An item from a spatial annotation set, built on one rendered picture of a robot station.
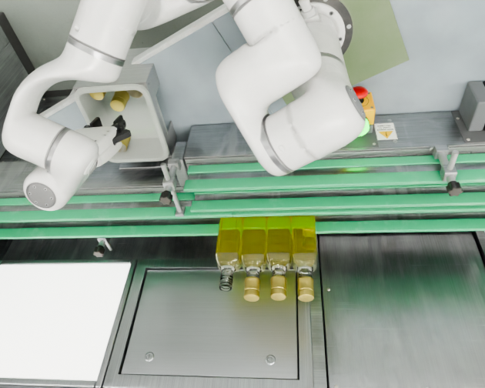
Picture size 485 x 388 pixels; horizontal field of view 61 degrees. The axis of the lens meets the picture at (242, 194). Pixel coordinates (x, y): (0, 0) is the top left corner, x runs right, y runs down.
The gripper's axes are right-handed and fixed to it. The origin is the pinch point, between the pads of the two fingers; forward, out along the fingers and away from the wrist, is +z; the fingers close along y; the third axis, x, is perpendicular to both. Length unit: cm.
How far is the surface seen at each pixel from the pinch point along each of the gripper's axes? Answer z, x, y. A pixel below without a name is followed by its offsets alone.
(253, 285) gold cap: -17.5, -32.2, 30.4
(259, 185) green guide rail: -3.2, -15.6, 32.3
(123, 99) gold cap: 7.9, 2.9, 1.5
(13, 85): 71, -7, -73
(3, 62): 70, 2, -72
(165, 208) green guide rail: 1.0, -23.6, 7.5
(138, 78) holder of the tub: 5.5, 8.0, 7.4
